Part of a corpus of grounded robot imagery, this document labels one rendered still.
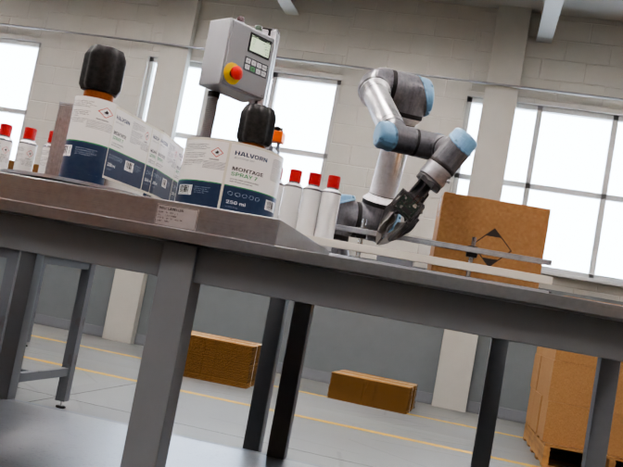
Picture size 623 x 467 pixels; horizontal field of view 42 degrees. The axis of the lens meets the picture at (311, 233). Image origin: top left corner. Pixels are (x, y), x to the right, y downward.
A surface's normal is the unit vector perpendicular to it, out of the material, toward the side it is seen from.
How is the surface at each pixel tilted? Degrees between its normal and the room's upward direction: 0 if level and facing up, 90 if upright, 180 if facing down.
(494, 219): 90
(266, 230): 90
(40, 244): 90
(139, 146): 90
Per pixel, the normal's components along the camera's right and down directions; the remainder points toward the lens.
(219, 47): -0.68, -0.18
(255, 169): 0.57, 0.04
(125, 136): 0.95, 0.15
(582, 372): -0.18, -0.11
